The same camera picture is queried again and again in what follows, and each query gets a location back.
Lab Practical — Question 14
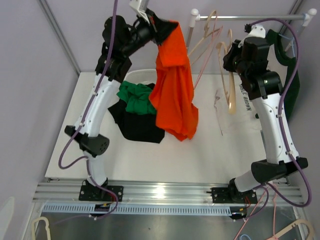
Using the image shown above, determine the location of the slotted cable duct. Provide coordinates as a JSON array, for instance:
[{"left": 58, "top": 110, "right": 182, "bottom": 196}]
[{"left": 42, "top": 203, "right": 232, "bottom": 217}]

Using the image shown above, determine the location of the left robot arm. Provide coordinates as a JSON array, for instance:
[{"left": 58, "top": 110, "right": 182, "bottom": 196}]
[{"left": 64, "top": 9, "right": 178, "bottom": 201}]

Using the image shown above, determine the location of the metal clothes rack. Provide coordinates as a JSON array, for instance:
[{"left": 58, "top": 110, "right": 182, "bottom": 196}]
[{"left": 185, "top": 8, "right": 318, "bottom": 48}]

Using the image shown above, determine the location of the pink hanger bottom right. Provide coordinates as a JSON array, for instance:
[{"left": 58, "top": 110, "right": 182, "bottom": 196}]
[{"left": 233, "top": 182, "right": 279, "bottom": 240}]

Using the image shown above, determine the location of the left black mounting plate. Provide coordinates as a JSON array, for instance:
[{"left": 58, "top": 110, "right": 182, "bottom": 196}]
[{"left": 78, "top": 184, "right": 124, "bottom": 202}]

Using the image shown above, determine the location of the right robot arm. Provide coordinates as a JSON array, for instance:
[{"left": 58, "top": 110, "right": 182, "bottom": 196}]
[{"left": 223, "top": 37, "right": 308, "bottom": 203}]

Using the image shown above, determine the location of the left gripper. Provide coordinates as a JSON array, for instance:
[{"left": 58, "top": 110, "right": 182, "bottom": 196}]
[{"left": 120, "top": 7, "right": 177, "bottom": 57}]

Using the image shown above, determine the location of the blue wire hanger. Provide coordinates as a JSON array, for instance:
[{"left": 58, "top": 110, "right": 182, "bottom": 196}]
[{"left": 280, "top": 34, "right": 296, "bottom": 57}]

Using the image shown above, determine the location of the black mounting plate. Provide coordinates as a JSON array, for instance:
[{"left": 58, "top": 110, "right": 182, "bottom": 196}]
[
  {"left": 206, "top": 187, "right": 258, "bottom": 204},
  {"left": 78, "top": 184, "right": 124, "bottom": 202}
]

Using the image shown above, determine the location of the pink wire hanger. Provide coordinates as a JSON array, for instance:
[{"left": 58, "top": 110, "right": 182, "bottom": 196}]
[{"left": 188, "top": 26, "right": 224, "bottom": 90}]

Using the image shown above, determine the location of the white perforated plastic basket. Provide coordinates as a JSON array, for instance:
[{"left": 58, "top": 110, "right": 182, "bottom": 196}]
[{"left": 124, "top": 69, "right": 157, "bottom": 85}]

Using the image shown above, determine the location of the dark green t shirt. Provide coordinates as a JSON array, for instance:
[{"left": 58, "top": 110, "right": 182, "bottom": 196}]
[{"left": 266, "top": 29, "right": 301, "bottom": 122}]

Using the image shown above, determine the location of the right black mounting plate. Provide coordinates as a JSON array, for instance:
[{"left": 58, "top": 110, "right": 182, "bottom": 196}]
[{"left": 206, "top": 187, "right": 258, "bottom": 204}]

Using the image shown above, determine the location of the beige hanger bottom right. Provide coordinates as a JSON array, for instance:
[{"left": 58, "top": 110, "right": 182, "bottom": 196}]
[{"left": 264, "top": 219, "right": 318, "bottom": 240}]

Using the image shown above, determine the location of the beige hanger of orange shirt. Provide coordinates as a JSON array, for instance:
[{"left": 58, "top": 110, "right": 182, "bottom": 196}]
[{"left": 215, "top": 29, "right": 237, "bottom": 115}]

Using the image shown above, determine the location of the beige wooden hanger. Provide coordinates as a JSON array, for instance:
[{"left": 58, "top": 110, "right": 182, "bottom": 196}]
[{"left": 186, "top": 8, "right": 223, "bottom": 71}]

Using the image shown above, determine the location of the orange t shirt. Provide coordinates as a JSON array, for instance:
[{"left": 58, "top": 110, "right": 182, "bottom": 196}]
[{"left": 149, "top": 25, "right": 199, "bottom": 142}]

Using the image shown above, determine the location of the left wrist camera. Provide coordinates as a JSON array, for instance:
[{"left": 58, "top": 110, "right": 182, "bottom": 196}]
[{"left": 129, "top": 0, "right": 149, "bottom": 23}]

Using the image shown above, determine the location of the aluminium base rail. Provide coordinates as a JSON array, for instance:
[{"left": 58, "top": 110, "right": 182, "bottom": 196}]
[{"left": 32, "top": 177, "right": 306, "bottom": 207}]

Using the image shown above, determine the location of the white printed t shirt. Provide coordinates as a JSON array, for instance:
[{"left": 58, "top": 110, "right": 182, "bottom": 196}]
[{"left": 214, "top": 79, "right": 262, "bottom": 135}]

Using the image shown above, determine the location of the black t shirt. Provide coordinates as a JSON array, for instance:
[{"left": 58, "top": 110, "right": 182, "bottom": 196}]
[{"left": 108, "top": 99, "right": 165, "bottom": 144}]

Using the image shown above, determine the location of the beige hanger bottom left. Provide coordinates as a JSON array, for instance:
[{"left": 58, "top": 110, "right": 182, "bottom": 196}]
[{"left": 32, "top": 216, "right": 52, "bottom": 240}]

